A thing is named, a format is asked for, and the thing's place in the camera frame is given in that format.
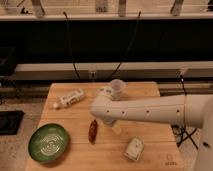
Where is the translucent plastic cup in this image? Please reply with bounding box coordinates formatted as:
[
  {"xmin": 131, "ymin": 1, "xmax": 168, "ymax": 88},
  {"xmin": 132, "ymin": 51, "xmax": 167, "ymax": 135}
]
[{"xmin": 110, "ymin": 79, "xmax": 126, "ymax": 100}]

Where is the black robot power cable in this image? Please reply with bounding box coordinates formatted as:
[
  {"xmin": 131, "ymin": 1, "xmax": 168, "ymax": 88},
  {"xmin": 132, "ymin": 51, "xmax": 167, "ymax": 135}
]
[{"xmin": 171, "ymin": 74, "xmax": 199, "ymax": 148}]

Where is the black hanging cable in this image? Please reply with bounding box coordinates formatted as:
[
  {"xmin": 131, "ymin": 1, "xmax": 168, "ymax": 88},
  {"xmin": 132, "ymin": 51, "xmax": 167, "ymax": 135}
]
[
  {"xmin": 62, "ymin": 11, "xmax": 82, "ymax": 81},
  {"xmin": 110, "ymin": 10, "xmax": 142, "ymax": 78}
]

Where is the white wall outlet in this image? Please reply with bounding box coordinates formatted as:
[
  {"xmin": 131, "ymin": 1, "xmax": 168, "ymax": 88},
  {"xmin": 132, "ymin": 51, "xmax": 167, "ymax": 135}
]
[{"xmin": 89, "ymin": 70, "xmax": 96, "ymax": 80}]

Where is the white plastic bottle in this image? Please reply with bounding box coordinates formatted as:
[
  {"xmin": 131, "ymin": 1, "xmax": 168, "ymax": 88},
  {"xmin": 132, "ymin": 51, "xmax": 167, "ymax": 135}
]
[{"xmin": 52, "ymin": 89, "xmax": 85, "ymax": 110}]

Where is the right black hanging cable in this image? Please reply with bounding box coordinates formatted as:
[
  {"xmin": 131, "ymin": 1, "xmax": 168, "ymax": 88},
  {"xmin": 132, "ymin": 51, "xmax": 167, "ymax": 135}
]
[{"xmin": 110, "ymin": 10, "xmax": 142, "ymax": 78}]

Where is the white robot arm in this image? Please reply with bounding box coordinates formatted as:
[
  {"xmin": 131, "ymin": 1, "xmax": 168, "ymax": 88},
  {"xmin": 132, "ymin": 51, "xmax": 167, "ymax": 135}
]
[{"xmin": 90, "ymin": 87, "xmax": 213, "ymax": 171}]

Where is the green ceramic plate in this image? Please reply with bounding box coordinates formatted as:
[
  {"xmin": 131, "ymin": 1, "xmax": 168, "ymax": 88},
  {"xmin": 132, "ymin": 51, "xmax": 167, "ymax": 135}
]
[{"xmin": 28, "ymin": 123, "xmax": 69, "ymax": 164}]

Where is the black floor mat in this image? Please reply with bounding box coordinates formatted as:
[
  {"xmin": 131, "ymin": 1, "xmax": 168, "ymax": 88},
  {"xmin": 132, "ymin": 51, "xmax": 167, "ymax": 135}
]
[{"xmin": 0, "ymin": 111, "xmax": 24, "ymax": 135}]

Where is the left black hanging cable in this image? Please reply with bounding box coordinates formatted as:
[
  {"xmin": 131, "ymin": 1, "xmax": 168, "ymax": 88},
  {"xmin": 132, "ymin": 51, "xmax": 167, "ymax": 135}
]
[{"xmin": 62, "ymin": 11, "xmax": 82, "ymax": 81}]

